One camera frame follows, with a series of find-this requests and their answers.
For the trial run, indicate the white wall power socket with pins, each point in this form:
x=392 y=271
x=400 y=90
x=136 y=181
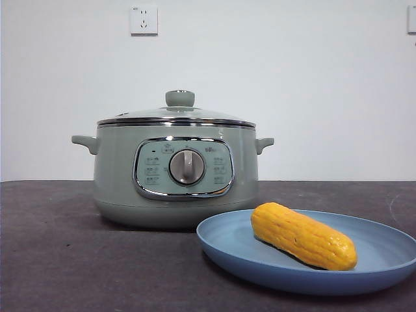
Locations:
x=144 y=21

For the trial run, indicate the white wall plate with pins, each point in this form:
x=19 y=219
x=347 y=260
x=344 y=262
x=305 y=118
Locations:
x=412 y=19

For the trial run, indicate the glass lid with green knob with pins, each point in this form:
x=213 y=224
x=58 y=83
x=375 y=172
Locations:
x=179 y=98

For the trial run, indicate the blue round plate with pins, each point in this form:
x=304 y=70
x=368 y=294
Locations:
x=227 y=240

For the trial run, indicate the yellow corn cob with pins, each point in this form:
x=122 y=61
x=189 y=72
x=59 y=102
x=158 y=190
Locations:
x=297 y=234

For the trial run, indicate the pale green electric steamer pot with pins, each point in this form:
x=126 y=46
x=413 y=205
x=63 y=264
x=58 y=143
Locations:
x=117 y=175

